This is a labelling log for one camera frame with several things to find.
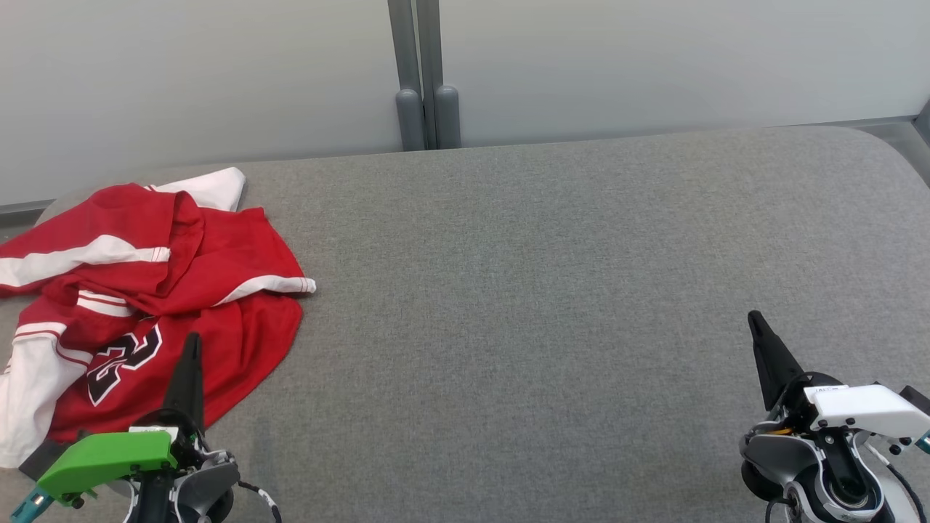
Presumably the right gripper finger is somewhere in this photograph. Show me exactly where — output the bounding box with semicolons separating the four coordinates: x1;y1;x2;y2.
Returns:
748;310;806;412

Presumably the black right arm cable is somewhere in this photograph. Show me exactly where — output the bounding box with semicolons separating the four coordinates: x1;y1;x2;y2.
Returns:
868;443;929;523

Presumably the black white left arm cable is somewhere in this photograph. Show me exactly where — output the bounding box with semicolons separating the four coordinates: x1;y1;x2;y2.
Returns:
238;479;284;523

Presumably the grey metal partition post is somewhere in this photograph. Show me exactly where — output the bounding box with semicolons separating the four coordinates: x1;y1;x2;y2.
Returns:
416;0;461;150
387;0;426;152

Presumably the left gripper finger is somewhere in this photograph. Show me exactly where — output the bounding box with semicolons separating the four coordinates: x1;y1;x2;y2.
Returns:
161;332;206;437

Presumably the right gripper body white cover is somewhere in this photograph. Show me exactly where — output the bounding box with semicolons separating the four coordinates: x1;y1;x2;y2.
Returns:
770;373;930;442

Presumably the teal left camera connector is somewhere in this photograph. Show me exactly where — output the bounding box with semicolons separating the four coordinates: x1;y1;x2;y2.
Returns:
10;488;55;523

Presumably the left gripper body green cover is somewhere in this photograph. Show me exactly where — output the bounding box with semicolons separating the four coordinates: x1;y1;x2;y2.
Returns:
36;409;206;508

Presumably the red white basketball jersey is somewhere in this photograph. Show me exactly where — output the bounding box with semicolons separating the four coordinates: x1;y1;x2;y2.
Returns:
0;167;318;469

